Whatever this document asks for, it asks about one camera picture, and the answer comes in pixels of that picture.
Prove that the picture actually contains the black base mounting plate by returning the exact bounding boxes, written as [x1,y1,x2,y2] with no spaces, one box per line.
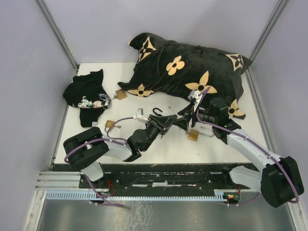
[93,164,245,197]

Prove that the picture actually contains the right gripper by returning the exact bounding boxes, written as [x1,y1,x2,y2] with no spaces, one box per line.
[173,101,217,131]

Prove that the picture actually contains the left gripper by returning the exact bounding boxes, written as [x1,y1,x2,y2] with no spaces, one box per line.
[142,114,178,151]

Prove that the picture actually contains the black floral pillow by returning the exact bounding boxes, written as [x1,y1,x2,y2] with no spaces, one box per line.
[118,33,252,120]

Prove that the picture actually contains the slotted cable duct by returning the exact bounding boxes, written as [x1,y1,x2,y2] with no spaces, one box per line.
[45,189,241,201]

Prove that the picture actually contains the black padlock open shackle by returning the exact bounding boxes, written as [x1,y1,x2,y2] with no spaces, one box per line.
[152,107,166,122]

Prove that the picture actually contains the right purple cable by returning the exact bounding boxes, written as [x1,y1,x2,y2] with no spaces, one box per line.
[196,85,300,207]

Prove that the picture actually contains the large brass padlock long shackle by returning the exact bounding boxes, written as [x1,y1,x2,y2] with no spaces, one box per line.
[187,127,214,141]

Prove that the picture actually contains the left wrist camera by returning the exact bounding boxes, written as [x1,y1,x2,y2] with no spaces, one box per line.
[136,108,148,123]

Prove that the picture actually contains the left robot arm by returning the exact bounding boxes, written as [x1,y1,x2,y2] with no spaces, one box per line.
[63,109,177,188]

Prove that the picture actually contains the brass padlock near pillow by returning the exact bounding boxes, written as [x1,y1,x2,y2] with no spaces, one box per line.
[113,89,127,100]

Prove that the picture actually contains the medium brass padlock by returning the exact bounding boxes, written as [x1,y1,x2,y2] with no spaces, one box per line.
[104,120,121,132]

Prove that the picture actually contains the black printed garment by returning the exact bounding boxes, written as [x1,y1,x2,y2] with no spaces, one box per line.
[63,69,111,128]

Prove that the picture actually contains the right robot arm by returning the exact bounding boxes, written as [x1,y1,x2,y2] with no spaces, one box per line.
[175,94,304,208]

